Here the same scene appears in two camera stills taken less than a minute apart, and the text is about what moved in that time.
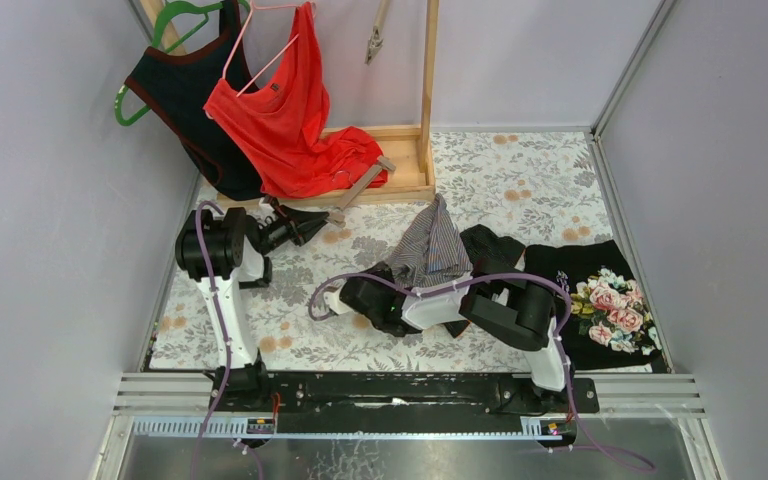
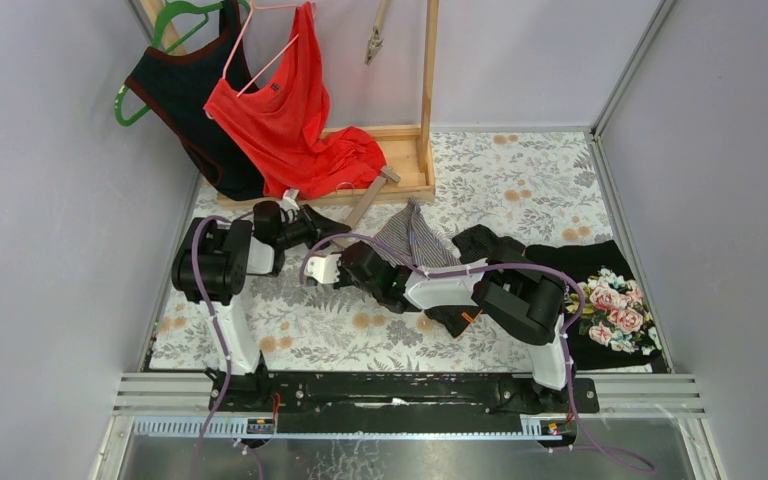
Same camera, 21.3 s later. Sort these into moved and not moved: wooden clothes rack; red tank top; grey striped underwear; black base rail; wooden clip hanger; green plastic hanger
Moved: wooden clip hanger; grey striped underwear
Not moved: red tank top; wooden clothes rack; green plastic hanger; black base rail
